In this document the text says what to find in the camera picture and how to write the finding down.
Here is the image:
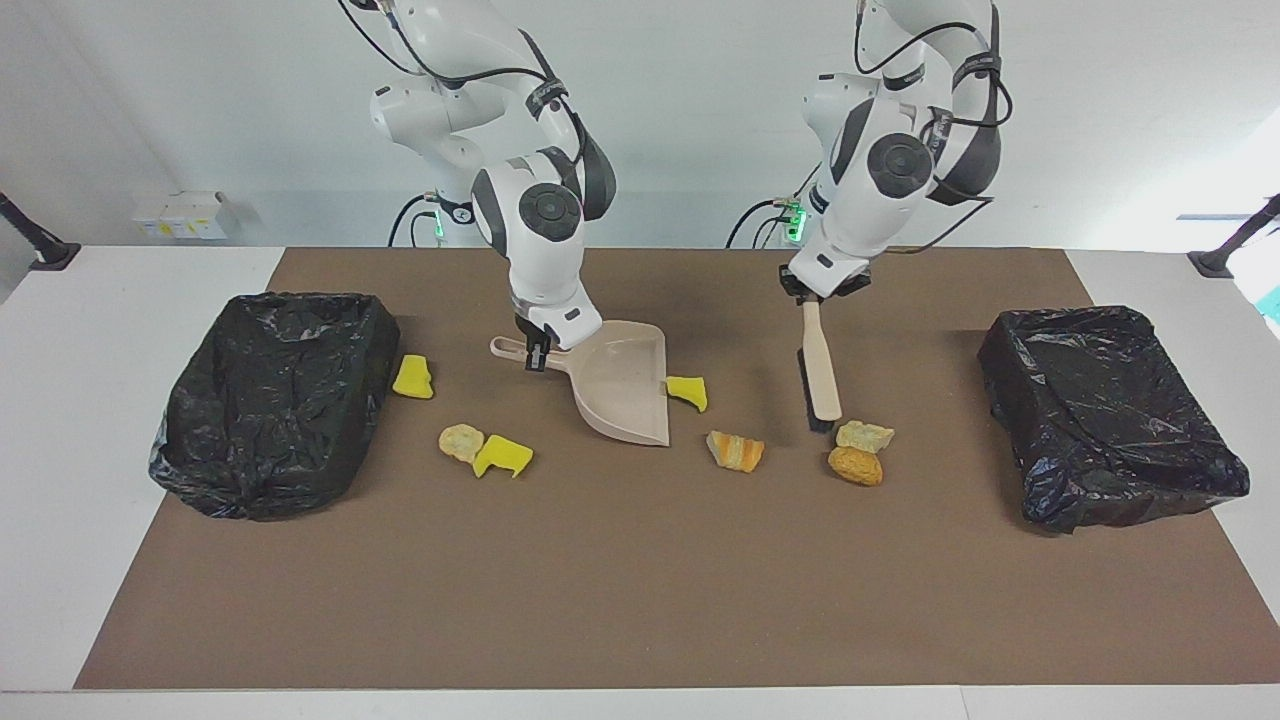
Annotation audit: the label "pale cracker chunk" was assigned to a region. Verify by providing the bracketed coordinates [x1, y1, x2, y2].
[836, 419, 897, 455]

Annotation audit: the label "beige plastic dustpan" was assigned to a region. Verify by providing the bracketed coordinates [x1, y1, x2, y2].
[489, 320, 670, 448]

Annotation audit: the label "black base power cable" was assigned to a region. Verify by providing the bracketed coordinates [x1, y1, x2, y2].
[388, 193, 441, 248]
[723, 195, 801, 249]

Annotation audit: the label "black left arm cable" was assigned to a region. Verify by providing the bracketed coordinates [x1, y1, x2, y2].
[853, 0, 1013, 256]

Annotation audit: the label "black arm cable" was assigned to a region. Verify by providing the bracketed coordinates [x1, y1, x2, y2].
[853, 0, 1013, 256]
[335, 0, 591, 161]

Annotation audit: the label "notched yellow sponge piece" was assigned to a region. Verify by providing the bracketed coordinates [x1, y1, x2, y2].
[472, 434, 535, 480]

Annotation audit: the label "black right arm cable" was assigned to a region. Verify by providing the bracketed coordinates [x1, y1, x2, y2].
[335, 0, 591, 161]

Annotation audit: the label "black bag lined bin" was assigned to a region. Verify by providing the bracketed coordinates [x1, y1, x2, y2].
[977, 305, 1252, 535]
[148, 291, 402, 522]

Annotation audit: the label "striped orange bread piece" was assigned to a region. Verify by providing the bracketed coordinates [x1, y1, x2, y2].
[705, 429, 767, 474]

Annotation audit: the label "beige hand brush black bristles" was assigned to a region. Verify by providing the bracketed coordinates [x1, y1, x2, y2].
[796, 298, 844, 434]

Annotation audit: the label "brown bread roll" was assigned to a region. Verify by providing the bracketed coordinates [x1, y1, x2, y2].
[827, 446, 886, 488]

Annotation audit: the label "brown table mat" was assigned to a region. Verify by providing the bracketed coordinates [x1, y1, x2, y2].
[75, 247, 1280, 691]

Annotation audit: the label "pale bread chunk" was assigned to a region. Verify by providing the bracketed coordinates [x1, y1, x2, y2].
[438, 423, 486, 465]

